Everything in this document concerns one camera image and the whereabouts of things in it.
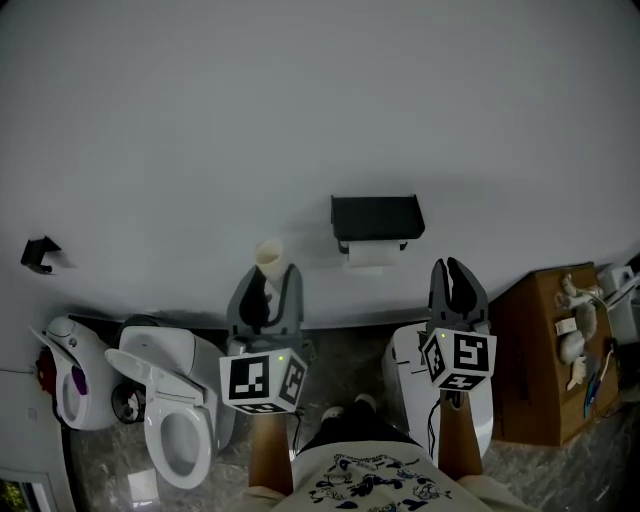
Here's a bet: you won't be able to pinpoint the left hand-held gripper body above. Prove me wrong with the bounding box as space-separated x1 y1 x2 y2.
219 327 310 415

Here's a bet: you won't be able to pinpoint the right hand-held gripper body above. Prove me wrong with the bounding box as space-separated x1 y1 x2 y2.
417 319 498 411

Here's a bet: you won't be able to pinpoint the cardboard tube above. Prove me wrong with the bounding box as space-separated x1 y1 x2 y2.
254 239 286 294

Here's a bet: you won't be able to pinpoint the white toilet paper roll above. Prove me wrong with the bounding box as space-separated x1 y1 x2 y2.
347 241 403 276

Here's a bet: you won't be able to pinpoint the person's right forearm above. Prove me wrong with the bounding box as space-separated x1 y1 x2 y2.
437 389 484 476

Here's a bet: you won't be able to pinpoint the person's left forearm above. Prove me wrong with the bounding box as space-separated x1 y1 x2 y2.
248 412 294 496

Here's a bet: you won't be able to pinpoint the white closed-lid toilet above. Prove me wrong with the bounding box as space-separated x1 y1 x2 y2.
382 322 495 461

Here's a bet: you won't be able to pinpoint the white open-lid toilet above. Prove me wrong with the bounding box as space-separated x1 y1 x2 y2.
104 324 236 491

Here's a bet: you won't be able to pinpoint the white egg-shaped toilet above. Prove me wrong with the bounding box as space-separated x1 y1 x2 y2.
28 315 121 431

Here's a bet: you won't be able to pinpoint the large closed cardboard box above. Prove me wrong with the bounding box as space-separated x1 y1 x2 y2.
488 262 621 448

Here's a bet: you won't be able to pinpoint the black shelf paper holder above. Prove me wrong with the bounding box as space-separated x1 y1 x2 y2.
330 193 426 255

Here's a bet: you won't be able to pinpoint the white stuffed pouch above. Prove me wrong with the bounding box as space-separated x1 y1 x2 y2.
558 329 586 364

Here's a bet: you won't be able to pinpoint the beige wooden figure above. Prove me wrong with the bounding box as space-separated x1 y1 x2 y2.
567 355 587 390

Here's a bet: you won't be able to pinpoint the person's black trousers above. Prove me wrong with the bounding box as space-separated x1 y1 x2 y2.
299 399 426 456

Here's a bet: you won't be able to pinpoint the clear plastic bag with items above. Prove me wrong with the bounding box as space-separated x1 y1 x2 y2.
574 302 599 341

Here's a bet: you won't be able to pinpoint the black waste bin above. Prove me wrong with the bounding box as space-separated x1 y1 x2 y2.
110 382 147 425

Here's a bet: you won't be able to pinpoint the blue toothbrush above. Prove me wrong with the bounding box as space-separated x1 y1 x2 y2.
583 349 615 416

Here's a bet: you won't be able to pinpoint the person's printed cream shirt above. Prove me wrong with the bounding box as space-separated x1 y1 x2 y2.
244 439 526 512

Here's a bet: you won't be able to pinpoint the red vacuum cleaner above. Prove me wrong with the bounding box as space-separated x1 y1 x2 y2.
35 349 57 396

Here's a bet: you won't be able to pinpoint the small black paper holder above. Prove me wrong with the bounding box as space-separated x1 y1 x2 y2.
19 235 62 275

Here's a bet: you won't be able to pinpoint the window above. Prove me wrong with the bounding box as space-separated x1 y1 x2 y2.
0 477 31 512

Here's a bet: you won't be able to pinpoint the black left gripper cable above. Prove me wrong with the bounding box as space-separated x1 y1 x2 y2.
291 407 307 454

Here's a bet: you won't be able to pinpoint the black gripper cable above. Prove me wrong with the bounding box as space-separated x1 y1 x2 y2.
291 407 307 454
426 399 444 454

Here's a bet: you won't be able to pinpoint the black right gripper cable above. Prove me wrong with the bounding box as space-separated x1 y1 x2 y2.
426 399 444 454

